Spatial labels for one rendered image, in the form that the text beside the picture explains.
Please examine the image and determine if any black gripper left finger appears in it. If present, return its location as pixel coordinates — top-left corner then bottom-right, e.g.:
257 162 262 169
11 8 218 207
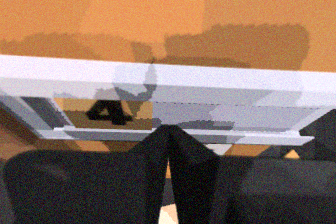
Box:
3 124 170 224

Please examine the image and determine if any white paper label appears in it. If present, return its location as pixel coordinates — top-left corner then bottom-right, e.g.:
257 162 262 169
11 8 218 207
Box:
203 144 233 155

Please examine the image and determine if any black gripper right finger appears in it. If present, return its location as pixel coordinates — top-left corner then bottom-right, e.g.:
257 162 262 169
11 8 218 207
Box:
168 124 336 224

